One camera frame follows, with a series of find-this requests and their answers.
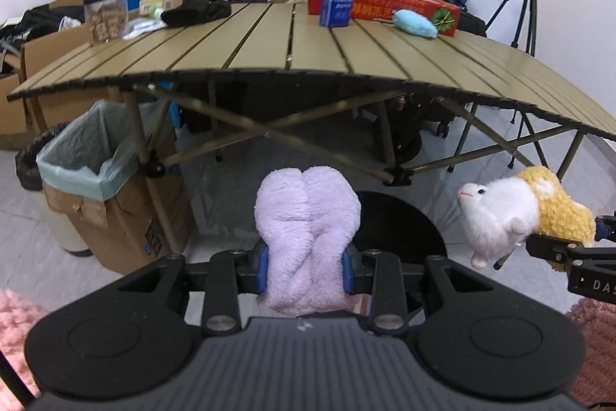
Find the clear snack bag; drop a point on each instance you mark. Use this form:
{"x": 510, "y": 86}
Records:
{"x": 103, "y": 21}

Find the cardboard box of clothes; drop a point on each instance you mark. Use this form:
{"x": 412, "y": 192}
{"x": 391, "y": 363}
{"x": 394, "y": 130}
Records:
{"x": 48, "y": 50}

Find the red printed box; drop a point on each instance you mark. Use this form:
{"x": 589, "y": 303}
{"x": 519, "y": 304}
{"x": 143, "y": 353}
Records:
{"x": 385, "y": 4}

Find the bin with black bag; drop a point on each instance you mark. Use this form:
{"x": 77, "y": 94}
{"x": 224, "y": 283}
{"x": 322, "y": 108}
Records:
{"x": 29, "y": 165}

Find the white crumpled cloth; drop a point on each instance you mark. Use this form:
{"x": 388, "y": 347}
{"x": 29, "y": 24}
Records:
{"x": 144, "y": 28}

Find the black gloves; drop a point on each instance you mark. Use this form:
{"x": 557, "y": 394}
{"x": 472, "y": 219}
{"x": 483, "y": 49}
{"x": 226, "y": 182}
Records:
{"x": 197, "y": 12}

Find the blue tissue box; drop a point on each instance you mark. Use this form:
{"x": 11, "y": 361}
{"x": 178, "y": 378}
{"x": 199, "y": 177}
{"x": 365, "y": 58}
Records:
{"x": 337, "y": 6}

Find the yellow and white plush sheep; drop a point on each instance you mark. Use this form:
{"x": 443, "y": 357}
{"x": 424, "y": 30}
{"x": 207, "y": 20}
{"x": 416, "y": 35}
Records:
{"x": 505, "y": 213}

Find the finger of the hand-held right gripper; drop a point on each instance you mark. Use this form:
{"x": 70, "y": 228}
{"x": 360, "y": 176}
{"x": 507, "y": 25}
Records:
{"x": 553, "y": 248}
{"x": 607, "y": 228}

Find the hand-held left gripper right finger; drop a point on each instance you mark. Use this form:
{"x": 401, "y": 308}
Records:
{"x": 348, "y": 271}

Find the black clothes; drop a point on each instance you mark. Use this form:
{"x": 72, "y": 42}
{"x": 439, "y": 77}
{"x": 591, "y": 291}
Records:
{"x": 48, "y": 14}

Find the light blue plush toy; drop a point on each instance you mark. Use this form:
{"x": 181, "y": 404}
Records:
{"x": 414, "y": 23}

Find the black backpack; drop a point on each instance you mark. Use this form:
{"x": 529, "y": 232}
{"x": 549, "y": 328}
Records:
{"x": 474, "y": 26}

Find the pale yellow carton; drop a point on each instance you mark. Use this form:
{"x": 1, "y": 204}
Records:
{"x": 161, "y": 2}

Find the cardboard box with liner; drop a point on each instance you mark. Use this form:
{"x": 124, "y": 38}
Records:
{"x": 130, "y": 218}

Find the purple fluffy slipper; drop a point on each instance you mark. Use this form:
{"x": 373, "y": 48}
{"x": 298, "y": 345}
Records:
{"x": 308, "y": 223}

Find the pale green liner bag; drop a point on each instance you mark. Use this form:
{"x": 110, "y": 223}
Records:
{"x": 77, "y": 151}

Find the tan slatted folding table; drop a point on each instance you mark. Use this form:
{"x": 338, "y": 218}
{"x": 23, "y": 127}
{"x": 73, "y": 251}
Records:
{"x": 240, "y": 45}

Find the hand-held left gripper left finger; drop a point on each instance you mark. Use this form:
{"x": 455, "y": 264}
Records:
{"x": 262, "y": 271}

